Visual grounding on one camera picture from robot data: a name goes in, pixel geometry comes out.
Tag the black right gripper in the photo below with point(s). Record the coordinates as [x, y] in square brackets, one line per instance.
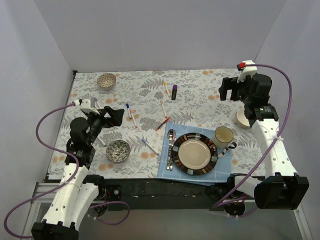
[235, 88]

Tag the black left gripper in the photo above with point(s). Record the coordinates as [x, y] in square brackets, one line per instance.
[105, 116]

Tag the blue capped white marker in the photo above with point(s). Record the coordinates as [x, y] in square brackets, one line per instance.
[129, 111]

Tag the peach capped white marker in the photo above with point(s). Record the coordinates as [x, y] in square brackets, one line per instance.
[163, 109]

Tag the black purple highlighter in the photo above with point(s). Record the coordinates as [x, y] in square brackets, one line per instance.
[174, 91]

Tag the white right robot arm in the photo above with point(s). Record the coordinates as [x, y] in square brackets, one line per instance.
[282, 188]

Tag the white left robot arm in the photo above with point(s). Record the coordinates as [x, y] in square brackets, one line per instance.
[77, 189]

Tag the red gel pen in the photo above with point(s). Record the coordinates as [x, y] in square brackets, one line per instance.
[163, 123]

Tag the pink capped white marker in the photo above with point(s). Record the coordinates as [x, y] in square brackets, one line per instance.
[133, 118]

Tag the green tipped white marker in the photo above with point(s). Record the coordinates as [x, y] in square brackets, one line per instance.
[101, 141]

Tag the leaf patterned bowl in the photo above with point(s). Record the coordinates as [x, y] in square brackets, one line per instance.
[118, 151]

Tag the plain cream bowl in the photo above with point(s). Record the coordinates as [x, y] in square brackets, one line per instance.
[242, 121]

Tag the small patterned brown bowl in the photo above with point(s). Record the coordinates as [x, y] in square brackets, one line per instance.
[106, 81]

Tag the floral patterned table mat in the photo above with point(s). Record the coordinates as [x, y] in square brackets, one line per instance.
[197, 104]

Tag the lilac capped white marker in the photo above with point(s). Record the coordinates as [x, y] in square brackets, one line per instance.
[149, 146]

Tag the silver spoon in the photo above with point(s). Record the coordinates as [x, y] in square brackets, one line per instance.
[170, 142]

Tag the striped rim dinner plate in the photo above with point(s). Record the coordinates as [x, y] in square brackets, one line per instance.
[194, 154]

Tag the silver fork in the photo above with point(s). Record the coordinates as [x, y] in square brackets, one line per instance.
[172, 150]

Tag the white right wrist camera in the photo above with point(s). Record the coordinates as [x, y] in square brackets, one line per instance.
[247, 68]

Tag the cream mug black handle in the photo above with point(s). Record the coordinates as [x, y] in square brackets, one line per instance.
[224, 138]

